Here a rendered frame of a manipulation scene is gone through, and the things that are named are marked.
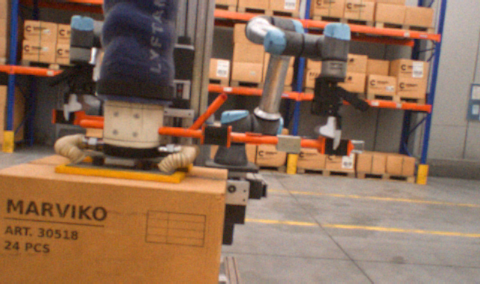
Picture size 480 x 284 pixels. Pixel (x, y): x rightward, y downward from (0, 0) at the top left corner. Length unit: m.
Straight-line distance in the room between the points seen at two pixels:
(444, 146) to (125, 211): 10.49
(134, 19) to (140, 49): 0.08
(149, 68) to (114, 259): 0.51
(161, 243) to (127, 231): 0.09
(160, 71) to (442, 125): 10.27
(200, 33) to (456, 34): 9.78
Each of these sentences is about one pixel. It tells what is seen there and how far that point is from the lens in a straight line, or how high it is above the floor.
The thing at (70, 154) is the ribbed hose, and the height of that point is 1.12.
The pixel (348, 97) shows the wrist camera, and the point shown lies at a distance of 1.31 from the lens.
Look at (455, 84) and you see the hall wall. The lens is 11.39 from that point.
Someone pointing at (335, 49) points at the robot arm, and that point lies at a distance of 1.30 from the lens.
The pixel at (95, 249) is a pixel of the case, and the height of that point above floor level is 0.90.
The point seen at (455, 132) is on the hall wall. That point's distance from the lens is 11.44.
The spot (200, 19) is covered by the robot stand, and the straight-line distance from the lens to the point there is 2.04.
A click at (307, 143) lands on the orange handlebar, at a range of 1.28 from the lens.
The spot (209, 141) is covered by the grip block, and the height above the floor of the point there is 1.19.
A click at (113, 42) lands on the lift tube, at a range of 1.27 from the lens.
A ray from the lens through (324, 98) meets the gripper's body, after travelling 1.28.
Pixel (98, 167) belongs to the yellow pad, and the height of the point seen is 1.10.
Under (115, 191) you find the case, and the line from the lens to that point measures 1.15.
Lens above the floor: 1.30
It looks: 5 degrees down
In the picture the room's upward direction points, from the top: 5 degrees clockwise
